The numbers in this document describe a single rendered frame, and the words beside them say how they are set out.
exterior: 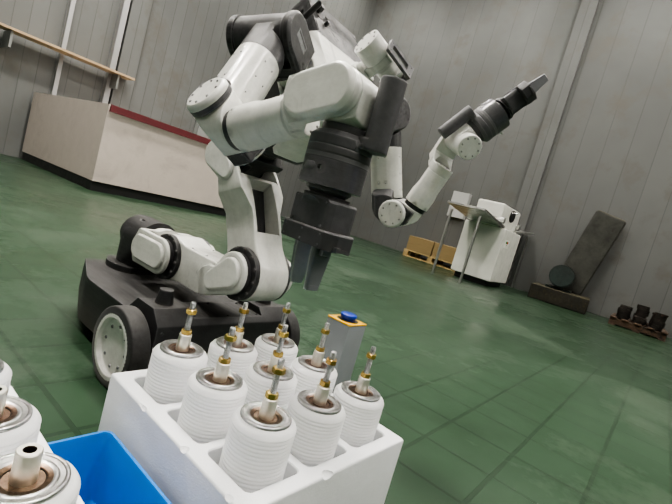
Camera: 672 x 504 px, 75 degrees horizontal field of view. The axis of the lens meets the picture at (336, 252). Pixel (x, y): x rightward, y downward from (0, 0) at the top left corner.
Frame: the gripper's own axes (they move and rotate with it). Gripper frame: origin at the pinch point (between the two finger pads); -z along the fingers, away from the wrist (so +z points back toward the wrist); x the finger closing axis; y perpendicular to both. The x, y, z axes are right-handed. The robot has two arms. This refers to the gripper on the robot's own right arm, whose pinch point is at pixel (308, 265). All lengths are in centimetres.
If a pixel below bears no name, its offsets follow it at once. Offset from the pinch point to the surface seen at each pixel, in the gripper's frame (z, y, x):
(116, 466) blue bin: -39.2, -12.7, -16.5
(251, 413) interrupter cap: -22.7, -1.9, -0.9
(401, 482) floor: -48, 48, -4
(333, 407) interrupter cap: -22.6, 12.8, 0.5
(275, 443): -24.1, -0.9, 4.6
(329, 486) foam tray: -32.3, 10.8, 6.1
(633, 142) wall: 264, 841, -236
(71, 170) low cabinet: -36, 72, -571
